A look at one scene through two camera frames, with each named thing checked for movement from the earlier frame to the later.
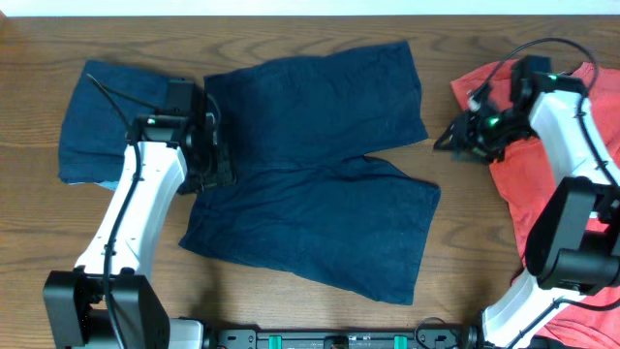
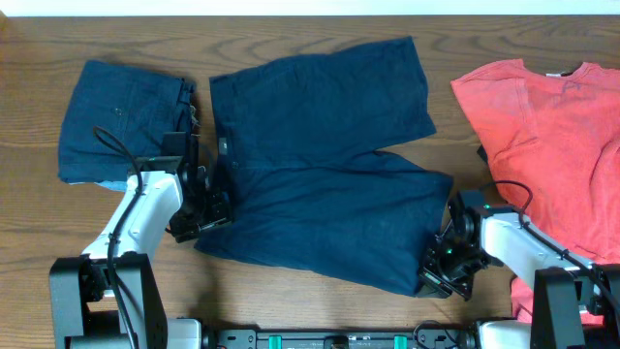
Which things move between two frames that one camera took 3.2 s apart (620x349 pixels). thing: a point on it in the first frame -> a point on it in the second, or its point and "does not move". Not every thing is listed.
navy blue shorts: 307,200 does not move
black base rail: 458,338 does not move
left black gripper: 219,162 -> 204,223
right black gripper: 464,139 -> 435,284
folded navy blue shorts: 98,116 does not move
